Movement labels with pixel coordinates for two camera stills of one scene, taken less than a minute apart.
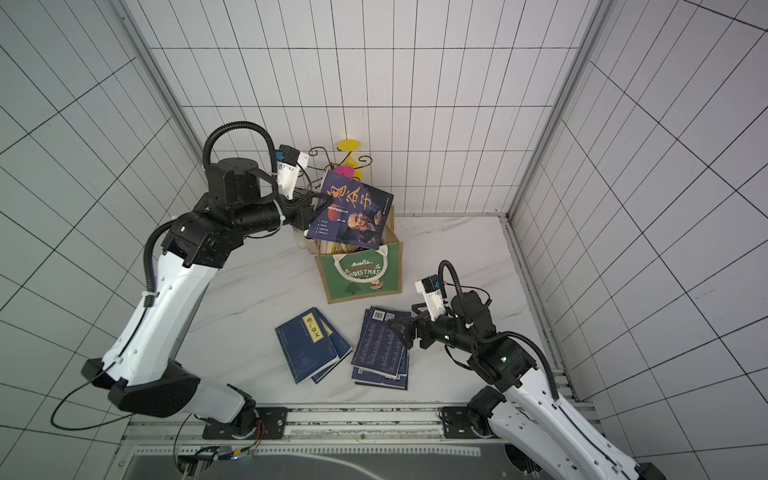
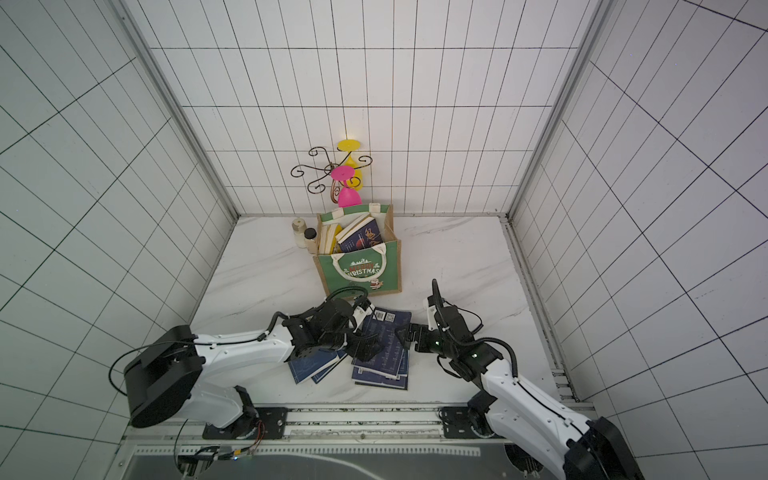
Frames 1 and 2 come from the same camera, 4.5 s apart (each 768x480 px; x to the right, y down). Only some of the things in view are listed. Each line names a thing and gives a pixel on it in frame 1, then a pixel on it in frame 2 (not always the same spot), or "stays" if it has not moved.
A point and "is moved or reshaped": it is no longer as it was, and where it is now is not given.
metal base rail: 336,430 stays
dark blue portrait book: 355,216 is moved or reshaped
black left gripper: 306,213 → 365,355
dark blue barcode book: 363,376 stays
